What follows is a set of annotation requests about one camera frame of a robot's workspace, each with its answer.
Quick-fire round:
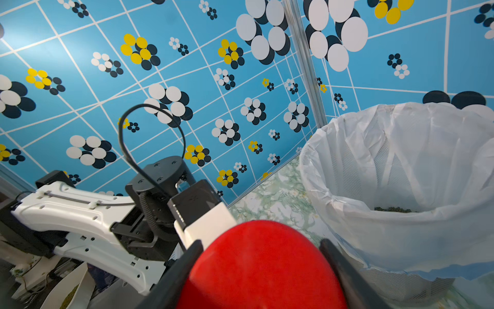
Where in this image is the red knobbed jar lid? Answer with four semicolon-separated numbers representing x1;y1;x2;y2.
178;220;347;308

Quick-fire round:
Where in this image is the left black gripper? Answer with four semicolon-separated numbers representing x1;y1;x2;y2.
110;156;196;261

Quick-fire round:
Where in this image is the grey trash bin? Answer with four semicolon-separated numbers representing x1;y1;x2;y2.
356;267;455;307

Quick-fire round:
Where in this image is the mung beans pile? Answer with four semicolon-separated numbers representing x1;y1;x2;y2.
374;207;412;213

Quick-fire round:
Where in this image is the white bowl outside enclosure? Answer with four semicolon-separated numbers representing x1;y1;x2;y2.
41;263;95;309

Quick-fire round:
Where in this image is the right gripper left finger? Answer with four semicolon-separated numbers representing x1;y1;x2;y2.
136;239;203;309

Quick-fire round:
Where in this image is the left aluminium corner post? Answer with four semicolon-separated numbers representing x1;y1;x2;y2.
283;0;328;128

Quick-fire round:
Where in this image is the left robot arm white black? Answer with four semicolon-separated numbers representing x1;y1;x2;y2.
1;156;195;295

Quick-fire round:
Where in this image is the left black cable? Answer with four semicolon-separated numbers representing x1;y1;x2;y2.
117;103;187;198

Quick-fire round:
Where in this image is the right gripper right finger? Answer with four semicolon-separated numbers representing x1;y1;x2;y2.
319;239;390;309

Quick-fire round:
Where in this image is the white plastic bin liner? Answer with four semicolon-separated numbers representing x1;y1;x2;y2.
300;102;493;280

